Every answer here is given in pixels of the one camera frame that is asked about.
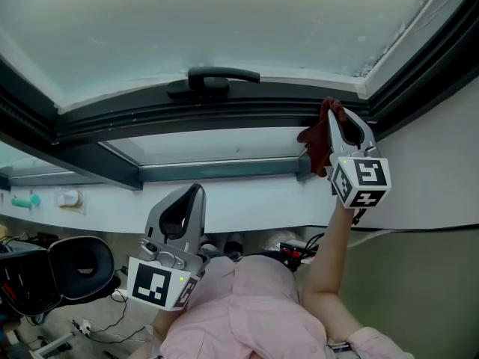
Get black floor cable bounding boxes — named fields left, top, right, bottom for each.
left=85, top=269, right=147, bottom=346

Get person's white shoe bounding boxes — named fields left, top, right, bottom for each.
left=200, top=233, right=218, bottom=256
left=223, top=232, right=245, bottom=257

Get person's right white shoe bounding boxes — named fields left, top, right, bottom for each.
left=223, top=232, right=245, bottom=257

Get white power strip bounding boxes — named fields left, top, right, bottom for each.
left=70, top=318, right=93, bottom=338

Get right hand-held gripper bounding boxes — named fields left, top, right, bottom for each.
left=327, top=107, right=392, bottom=210

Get person's left white shoe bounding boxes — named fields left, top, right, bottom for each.
left=200, top=233, right=218, bottom=256

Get person's pink shirt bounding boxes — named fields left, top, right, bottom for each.
left=160, top=254, right=412, bottom=359

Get black window handle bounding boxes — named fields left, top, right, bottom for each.
left=166, top=66, right=261, bottom=100

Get frosted window with dark frame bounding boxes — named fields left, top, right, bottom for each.
left=0, top=0, right=479, bottom=193

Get white-edged frosted window pane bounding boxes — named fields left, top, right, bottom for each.
left=0, top=0, right=469, bottom=108

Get grey harness strap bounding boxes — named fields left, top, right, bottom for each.
left=144, top=325, right=162, bottom=359
left=325, top=341, right=361, bottom=359

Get low clear window pane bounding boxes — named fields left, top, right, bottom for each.
left=103, top=125, right=307, bottom=167

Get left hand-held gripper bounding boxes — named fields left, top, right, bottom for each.
left=126, top=182, right=210, bottom=312

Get person's left forearm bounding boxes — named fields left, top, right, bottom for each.
left=151, top=307, right=181, bottom=346

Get grey-edged wooden panel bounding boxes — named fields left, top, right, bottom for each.
left=29, top=332, right=74, bottom=359

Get person's blue jeans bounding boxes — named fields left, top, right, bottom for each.
left=198, top=250, right=287, bottom=271

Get white cable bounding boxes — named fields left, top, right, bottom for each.
left=347, top=229, right=394, bottom=249

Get black wrist strap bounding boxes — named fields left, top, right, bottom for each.
left=350, top=207, right=368, bottom=227

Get black fabric bag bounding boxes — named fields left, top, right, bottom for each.
left=0, top=232, right=61, bottom=254

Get pale partition panel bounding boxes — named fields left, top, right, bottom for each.
left=299, top=222, right=479, bottom=359

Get wide frosted window pane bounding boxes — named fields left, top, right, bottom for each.
left=0, top=140, right=71, bottom=180

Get dark red cloth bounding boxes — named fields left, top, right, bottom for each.
left=297, top=96, right=348, bottom=179

